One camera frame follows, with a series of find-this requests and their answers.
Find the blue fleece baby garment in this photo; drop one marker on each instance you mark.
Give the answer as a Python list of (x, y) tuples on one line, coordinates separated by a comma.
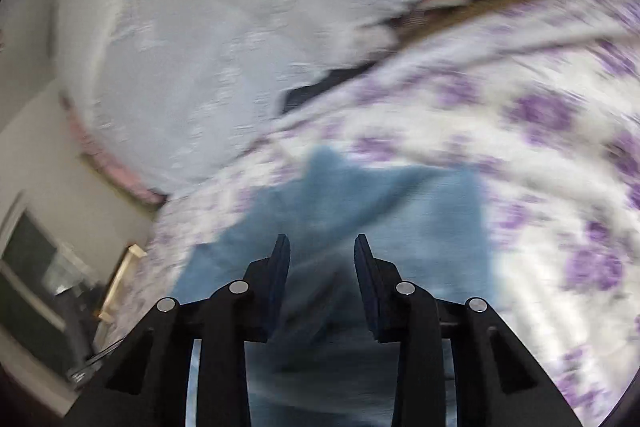
[(322, 366)]

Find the wooden chair frame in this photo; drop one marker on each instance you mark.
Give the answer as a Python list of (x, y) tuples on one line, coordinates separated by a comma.
[(120, 283)]

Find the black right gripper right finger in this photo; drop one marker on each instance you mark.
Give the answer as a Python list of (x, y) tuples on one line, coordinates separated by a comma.
[(457, 361)]

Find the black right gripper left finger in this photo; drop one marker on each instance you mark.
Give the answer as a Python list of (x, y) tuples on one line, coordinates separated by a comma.
[(183, 355)]

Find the purple floral bed quilt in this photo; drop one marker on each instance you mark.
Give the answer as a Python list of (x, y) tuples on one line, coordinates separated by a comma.
[(540, 102)]

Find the white lace cover cloth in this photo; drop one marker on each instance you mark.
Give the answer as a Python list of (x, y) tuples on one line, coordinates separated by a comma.
[(174, 89)]

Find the pink floral fabric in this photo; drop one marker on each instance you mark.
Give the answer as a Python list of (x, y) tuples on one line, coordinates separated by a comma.
[(116, 173)]

